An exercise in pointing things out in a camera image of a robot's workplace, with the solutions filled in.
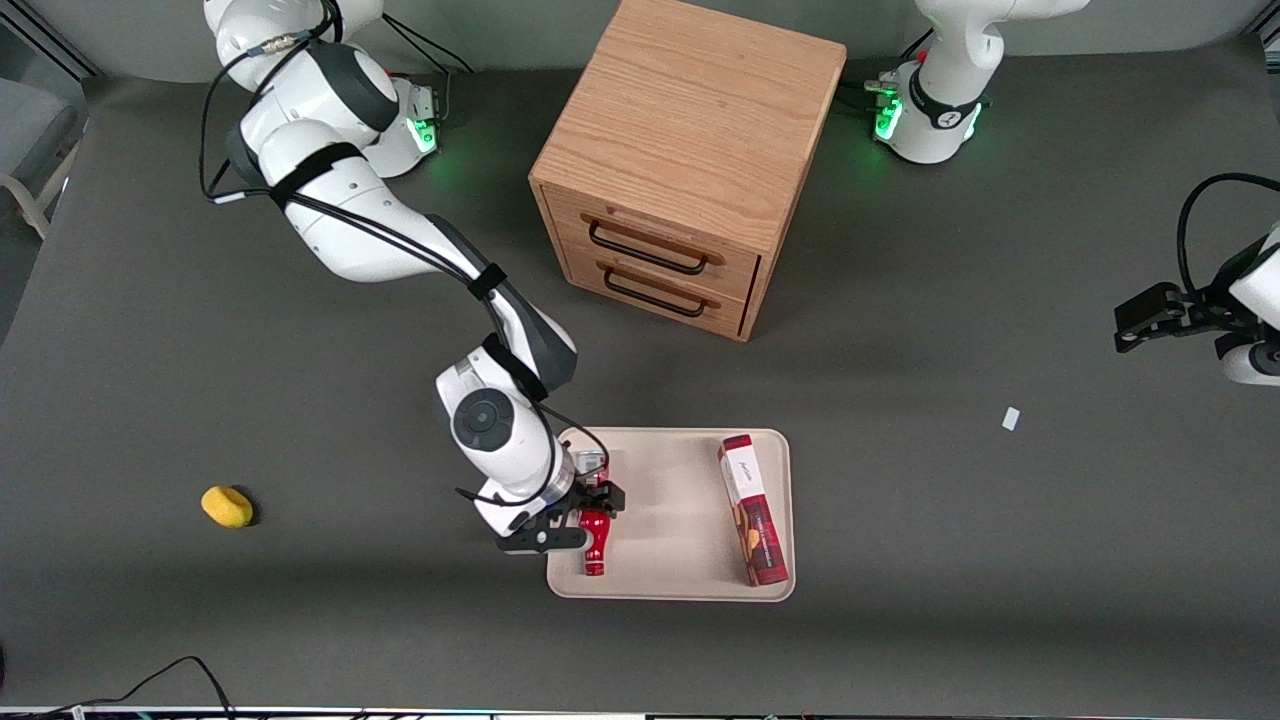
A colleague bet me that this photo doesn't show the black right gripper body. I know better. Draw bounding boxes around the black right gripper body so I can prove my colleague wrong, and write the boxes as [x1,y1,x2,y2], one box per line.
[497,488,601,554]

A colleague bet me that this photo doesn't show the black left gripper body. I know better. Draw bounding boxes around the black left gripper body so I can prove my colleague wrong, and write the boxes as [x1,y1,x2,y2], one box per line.
[1185,250,1263,336]

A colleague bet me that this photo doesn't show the red coke bottle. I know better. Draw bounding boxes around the red coke bottle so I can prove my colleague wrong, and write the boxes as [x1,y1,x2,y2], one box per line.
[574,452,614,578]

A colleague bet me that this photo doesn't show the beige rectangular tray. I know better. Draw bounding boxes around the beige rectangular tray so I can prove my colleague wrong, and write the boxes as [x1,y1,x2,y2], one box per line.
[546,427,797,603]

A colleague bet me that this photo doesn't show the red plaid cookie box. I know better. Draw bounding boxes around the red plaid cookie box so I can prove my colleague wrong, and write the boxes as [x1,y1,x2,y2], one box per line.
[717,434,790,587]

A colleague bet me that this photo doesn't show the wooden drawer front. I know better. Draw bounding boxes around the wooden drawer front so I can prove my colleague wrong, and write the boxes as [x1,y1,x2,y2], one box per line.
[560,243,753,337]
[543,185,763,301]

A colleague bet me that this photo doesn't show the yellow lemon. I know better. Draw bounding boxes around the yellow lemon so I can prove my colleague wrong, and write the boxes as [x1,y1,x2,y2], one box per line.
[201,486,254,529]

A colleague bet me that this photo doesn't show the wooden drawer cabinet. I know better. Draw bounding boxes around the wooden drawer cabinet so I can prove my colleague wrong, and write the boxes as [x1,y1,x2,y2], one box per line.
[529,0,849,343]

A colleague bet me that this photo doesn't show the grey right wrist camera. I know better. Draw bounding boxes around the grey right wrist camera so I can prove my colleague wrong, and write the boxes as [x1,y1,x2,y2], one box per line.
[474,496,543,537]

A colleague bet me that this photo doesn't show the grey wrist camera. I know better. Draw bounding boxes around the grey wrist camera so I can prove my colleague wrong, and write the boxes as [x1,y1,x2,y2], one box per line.
[1215,334,1280,387]
[474,496,543,537]

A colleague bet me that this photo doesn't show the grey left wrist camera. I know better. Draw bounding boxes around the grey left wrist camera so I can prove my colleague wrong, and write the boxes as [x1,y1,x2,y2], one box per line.
[1215,334,1280,387]

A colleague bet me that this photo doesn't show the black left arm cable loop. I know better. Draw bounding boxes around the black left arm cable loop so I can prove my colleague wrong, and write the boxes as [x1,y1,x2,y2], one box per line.
[1177,173,1280,293]

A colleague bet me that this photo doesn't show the black metal drawer handle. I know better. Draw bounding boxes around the black metal drawer handle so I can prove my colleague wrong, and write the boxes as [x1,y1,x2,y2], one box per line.
[603,266,708,319]
[588,220,709,275]

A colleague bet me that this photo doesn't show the black left arm base cables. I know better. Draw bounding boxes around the black left arm base cables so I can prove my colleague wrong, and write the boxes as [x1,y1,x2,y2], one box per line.
[840,28,936,111]

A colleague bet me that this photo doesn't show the black arm base cables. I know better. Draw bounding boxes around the black arm base cables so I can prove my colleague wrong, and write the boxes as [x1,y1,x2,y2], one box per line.
[382,12,476,126]
[840,28,936,111]

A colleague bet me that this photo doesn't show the black right arm cable harness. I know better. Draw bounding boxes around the black right arm cable harness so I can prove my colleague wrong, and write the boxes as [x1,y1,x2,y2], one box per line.
[200,0,611,481]

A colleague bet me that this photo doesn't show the black cable on table edge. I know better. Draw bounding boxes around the black cable on table edge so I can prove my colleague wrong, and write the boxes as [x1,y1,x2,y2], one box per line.
[0,656,236,720]

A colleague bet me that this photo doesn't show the black right arm base cables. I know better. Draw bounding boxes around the black right arm base cables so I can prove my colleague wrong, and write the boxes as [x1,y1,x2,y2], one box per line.
[382,12,476,126]

